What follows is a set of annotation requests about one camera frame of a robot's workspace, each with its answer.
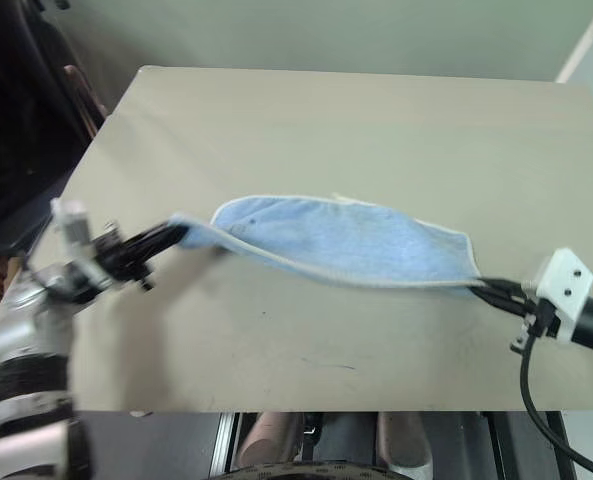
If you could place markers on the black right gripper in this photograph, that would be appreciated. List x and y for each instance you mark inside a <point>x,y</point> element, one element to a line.
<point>541,320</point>

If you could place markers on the light blue towel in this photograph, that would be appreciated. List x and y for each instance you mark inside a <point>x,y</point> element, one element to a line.
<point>346,240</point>

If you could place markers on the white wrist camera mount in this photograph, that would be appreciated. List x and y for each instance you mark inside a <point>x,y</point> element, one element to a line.
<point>73,220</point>
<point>566,280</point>

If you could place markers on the dark robot torso part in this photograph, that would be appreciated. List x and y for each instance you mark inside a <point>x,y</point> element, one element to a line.
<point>346,435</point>

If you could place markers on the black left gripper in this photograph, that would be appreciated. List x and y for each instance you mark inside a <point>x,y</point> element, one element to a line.
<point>123,257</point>

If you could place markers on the white pipe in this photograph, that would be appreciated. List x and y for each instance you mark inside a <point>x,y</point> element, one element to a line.
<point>583,45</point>

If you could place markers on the aluminium profile bar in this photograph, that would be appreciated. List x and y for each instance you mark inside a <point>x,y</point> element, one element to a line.
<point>225,445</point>

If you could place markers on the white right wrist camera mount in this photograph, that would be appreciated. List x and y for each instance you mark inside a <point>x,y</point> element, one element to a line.
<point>566,280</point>

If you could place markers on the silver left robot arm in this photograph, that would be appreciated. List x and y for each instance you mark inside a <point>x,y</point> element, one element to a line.
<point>21,325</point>

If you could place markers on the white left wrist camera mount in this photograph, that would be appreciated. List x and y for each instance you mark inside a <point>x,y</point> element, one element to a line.
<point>73,220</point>

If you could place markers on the dark table frame leg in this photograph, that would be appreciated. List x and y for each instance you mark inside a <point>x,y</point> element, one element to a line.
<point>521,450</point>

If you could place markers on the dark dotted round shape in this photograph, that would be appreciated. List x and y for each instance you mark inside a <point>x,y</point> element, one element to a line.
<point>306,472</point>

